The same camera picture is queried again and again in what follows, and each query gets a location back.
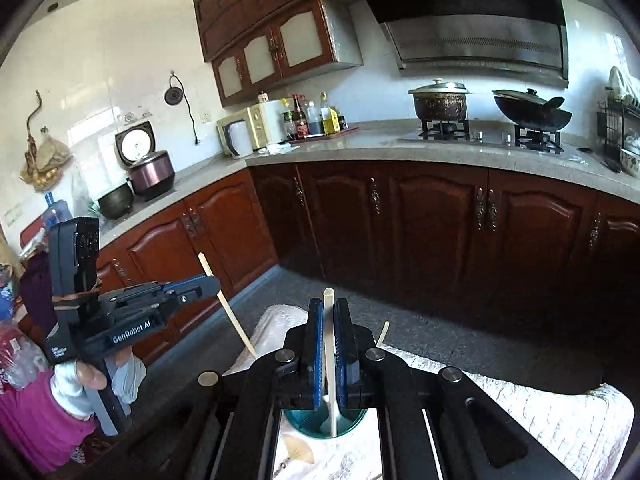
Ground glass-door wall cabinet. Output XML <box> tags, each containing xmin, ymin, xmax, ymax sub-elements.
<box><xmin>211</xmin><ymin>0</ymin><xmax>364</xmax><ymax>109</ymax></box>

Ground floral ceramic bowl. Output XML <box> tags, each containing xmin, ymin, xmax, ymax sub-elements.
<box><xmin>620</xmin><ymin>147</ymin><xmax>640</xmax><ymax>179</ymax></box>

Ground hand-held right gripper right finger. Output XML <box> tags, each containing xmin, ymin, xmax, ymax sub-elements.
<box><xmin>334</xmin><ymin>298</ymin><xmax>581</xmax><ymax>480</ymax></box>

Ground teal plastic bowl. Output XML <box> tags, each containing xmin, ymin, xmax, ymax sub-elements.
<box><xmin>281</xmin><ymin>404</ymin><xmax>369</xmax><ymax>442</ymax></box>

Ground blue water jug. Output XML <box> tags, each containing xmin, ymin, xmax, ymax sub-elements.
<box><xmin>42</xmin><ymin>192</ymin><xmax>74</xmax><ymax>227</ymax></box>

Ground metal cooking pot with lid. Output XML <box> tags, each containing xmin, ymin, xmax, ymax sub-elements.
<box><xmin>407</xmin><ymin>78</ymin><xmax>472</xmax><ymax>124</ymax></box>

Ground wooden stick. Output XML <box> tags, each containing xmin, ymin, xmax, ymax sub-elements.
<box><xmin>197</xmin><ymin>252</ymin><xmax>257</xmax><ymax>357</ymax></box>

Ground red plastic-wrapped package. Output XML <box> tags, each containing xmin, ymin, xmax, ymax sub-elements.
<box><xmin>0</xmin><ymin>319</ymin><xmax>52</xmax><ymax>392</ymax></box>

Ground dark sauce bottle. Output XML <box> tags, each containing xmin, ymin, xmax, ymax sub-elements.
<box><xmin>294</xmin><ymin>93</ymin><xmax>310</xmax><ymax>140</ymax></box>

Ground black iron pot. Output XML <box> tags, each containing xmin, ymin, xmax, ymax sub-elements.
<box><xmin>97</xmin><ymin>183</ymin><xmax>135</xmax><ymax>220</ymax></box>

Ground gas stove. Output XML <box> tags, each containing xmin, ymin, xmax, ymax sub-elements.
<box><xmin>396</xmin><ymin>118</ymin><xmax>567</xmax><ymax>156</ymax></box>

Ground black dish rack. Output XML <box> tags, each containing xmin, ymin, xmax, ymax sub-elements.
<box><xmin>596</xmin><ymin>66</ymin><xmax>640</xmax><ymax>175</ymax></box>

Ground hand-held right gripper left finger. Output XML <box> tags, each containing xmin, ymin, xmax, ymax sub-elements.
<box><xmin>117</xmin><ymin>298</ymin><xmax>324</xmax><ymax>480</ymax></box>

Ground black wok with lid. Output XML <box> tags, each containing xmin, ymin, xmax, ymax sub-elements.
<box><xmin>492</xmin><ymin>88</ymin><xmax>574</xmax><ymax>132</ymax></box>

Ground person's left hand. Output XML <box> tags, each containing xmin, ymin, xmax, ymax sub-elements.
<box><xmin>50</xmin><ymin>345</ymin><xmax>147</xmax><ymax>422</ymax></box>

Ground dark purple cloth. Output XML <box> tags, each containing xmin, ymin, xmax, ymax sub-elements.
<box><xmin>19</xmin><ymin>255</ymin><xmax>62</xmax><ymax>333</ymax></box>

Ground pink quilted blanket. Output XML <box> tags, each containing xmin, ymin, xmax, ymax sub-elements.
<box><xmin>222</xmin><ymin>304</ymin><xmax>635</xmax><ymax>480</ymax></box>

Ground round wall hanger with cable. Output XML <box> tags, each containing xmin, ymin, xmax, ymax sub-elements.
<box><xmin>164</xmin><ymin>73</ymin><xmax>202</xmax><ymax>147</ymax></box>

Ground rice cooker with open lid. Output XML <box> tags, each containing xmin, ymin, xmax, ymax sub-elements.
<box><xmin>114</xmin><ymin>120</ymin><xmax>177</xmax><ymax>202</ymax></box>

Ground person's left forearm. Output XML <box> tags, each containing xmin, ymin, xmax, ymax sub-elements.
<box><xmin>0</xmin><ymin>370</ymin><xmax>101</xmax><ymax>476</ymax></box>

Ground white cloth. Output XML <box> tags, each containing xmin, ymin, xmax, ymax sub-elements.
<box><xmin>256</xmin><ymin>142</ymin><xmax>301</xmax><ymax>157</ymax></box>

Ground range hood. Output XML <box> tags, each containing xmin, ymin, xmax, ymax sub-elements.
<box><xmin>353</xmin><ymin>0</ymin><xmax>571</xmax><ymax>89</ymax></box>

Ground wooden wall cabinet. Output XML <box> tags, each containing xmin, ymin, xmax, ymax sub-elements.
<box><xmin>193</xmin><ymin>0</ymin><xmax>366</xmax><ymax>64</ymax></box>

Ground wooden base cabinet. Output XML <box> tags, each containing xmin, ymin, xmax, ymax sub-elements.
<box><xmin>94</xmin><ymin>169</ymin><xmax>279</xmax><ymax>367</ymax></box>
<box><xmin>247</xmin><ymin>161</ymin><xmax>640</xmax><ymax>363</ymax></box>

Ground yellow microwave oven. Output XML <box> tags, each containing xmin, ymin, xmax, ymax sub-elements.
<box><xmin>216</xmin><ymin>105</ymin><xmax>274</xmax><ymax>159</ymax></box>

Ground yellow oil bottle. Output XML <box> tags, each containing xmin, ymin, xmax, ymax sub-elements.
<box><xmin>320</xmin><ymin>92</ymin><xmax>339</xmax><ymax>136</ymax></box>

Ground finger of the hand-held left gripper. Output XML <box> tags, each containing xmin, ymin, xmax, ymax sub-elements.
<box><xmin>158</xmin><ymin>295</ymin><xmax>215</xmax><ymax>329</ymax></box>
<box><xmin>161</xmin><ymin>276</ymin><xmax>222</xmax><ymax>298</ymax></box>

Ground hanging bags of produce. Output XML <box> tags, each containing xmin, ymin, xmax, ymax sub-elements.
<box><xmin>19</xmin><ymin>127</ymin><xmax>74</xmax><ymax>192</ymax></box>

